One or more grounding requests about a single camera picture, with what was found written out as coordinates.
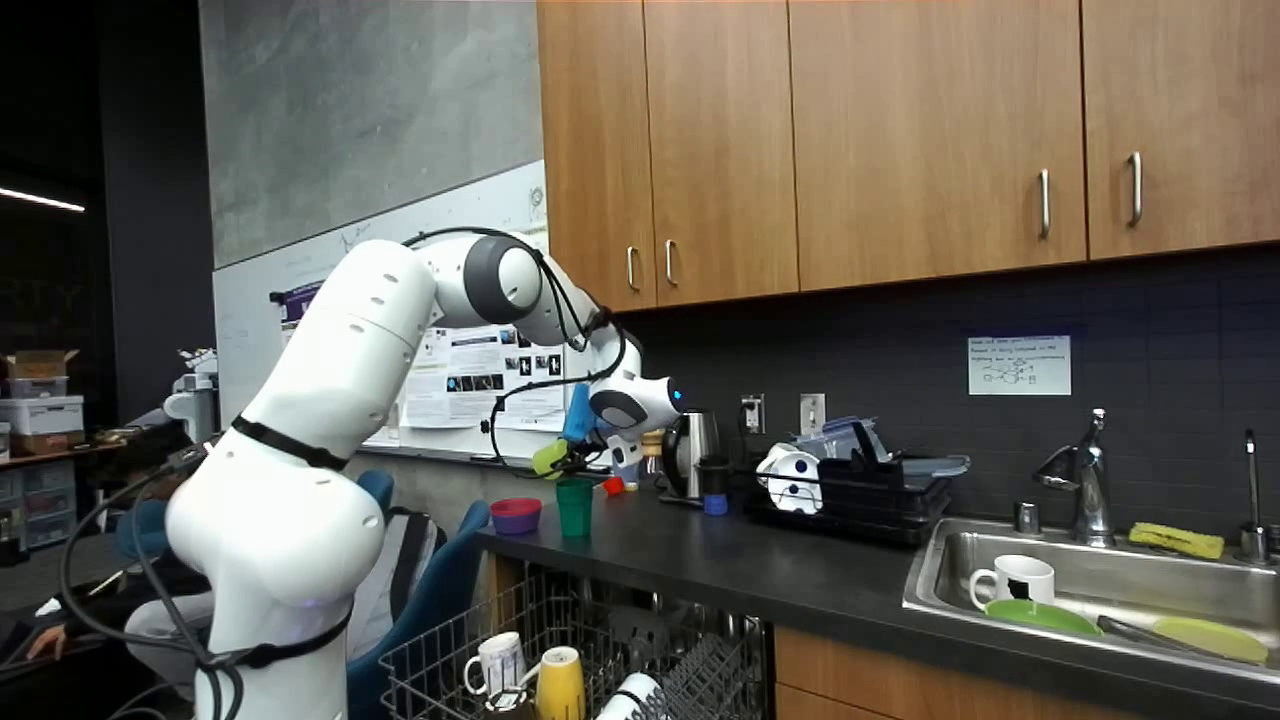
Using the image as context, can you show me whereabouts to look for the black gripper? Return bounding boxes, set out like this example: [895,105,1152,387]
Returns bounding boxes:
[546,419,637,485]

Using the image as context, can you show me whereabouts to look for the black dish drying rack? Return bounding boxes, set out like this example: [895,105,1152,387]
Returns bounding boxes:
[735,418,974,552]

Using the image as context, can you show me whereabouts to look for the wooden lower cabinet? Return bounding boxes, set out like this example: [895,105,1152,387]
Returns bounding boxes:
[771,625,1162,720]

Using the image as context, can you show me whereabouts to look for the chrome sink sprayer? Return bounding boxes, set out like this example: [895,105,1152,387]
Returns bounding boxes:
[1236,425,1271,563]

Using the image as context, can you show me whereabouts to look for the cream yellow mug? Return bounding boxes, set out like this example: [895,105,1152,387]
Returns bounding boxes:
[532,645,588,720]

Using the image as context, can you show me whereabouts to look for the stainless steel sink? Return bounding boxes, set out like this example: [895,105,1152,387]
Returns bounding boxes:
[898,514,1280,673]

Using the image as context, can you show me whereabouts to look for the blue office chair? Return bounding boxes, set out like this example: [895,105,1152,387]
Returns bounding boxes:
[349,463,494,720]

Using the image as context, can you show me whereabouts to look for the knife with green handle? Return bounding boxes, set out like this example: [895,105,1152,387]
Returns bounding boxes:
[1090,610,1277,667]

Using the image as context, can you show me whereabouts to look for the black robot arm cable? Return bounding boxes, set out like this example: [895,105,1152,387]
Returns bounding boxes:
[401,223,633,469]

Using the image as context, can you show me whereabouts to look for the dark green plastic cup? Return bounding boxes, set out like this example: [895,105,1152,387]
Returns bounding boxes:
[551,477,601,548]

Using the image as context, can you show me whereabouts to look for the white mug with dark inside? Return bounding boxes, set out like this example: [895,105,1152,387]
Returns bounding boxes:
[965,552,1059,617]

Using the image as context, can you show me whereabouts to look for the research poster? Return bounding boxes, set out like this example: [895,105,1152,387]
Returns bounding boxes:
[271,274,643,446]

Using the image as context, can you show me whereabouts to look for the green plate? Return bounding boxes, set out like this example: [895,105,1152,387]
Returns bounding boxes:
[982,596,1113,645]

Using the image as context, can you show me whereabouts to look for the white mug with dark band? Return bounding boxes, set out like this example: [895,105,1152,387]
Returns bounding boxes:
[591,667,667,720]

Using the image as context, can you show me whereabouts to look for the white paper note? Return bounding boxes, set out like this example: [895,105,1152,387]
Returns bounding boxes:
[965,334,1074,400]

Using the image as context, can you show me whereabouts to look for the cardboard box on shelf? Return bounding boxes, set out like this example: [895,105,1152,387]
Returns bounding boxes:
[0,346,87,400]

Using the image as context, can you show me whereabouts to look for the chrome kitchen faucet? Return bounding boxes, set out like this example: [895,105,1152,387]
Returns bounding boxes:
[1017,405,1119,552]

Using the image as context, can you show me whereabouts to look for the whiteboard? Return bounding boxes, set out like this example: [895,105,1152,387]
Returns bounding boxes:
[210,156,643,471]

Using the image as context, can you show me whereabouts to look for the wooden upper cabinets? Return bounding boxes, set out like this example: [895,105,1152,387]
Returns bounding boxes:
[532,0,1280,320]

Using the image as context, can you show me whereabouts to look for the yellow sponge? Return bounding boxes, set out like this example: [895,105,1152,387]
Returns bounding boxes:
[1124,520,1228,563]

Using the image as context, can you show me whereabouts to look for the stainless steel kettle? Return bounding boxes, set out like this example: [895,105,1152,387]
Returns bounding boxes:
[660,408,715,506]

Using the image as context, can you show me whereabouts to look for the wire dishwasher rack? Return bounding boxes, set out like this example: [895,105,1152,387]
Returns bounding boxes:
[374,556,781,720]

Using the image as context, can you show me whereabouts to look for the plain white mug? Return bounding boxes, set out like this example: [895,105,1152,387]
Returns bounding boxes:
[461,627,532,716]

